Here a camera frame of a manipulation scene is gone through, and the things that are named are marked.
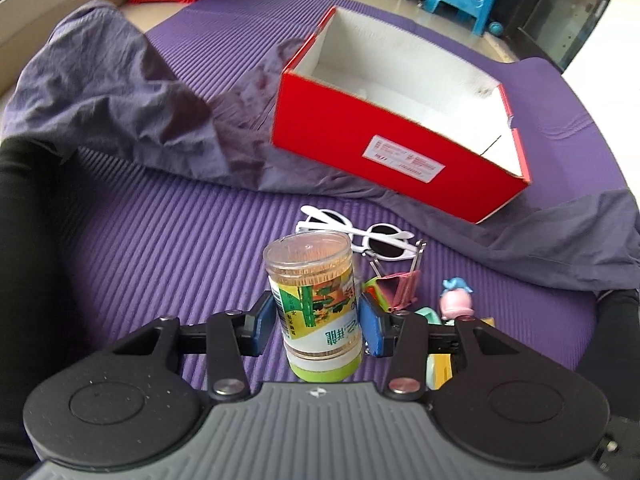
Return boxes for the grey purple cloth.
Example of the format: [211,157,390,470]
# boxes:
[0,0,640,293]

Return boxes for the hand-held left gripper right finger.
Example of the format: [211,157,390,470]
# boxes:
[359,292,531,402]

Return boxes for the pink toy figure blue hair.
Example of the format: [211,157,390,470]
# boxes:
[439,277,475,321]

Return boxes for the clear toothpick jar green lid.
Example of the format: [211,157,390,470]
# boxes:
[263,231,363,382]

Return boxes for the white sunglasses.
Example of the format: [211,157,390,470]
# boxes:
[295,206,416,261]

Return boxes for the dark glass cabinet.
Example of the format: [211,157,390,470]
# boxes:
[505,0,626,72]

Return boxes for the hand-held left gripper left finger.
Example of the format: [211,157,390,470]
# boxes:
[107,292,276,402]

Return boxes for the person's left forearm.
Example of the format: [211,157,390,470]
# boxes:
[0,137,103,480]

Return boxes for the red cardboard box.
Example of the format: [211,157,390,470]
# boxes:
[270,6,533,225]

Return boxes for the pink binder clip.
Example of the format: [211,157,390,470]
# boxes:
[367,239,427,311]

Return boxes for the person's right forearm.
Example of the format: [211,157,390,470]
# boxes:
[590,287,640,376]

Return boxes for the purple ribbed mat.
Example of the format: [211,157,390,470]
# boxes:
[65,0,640,378]

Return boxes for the yellow flat object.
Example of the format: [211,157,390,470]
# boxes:
[427,316,497,392]

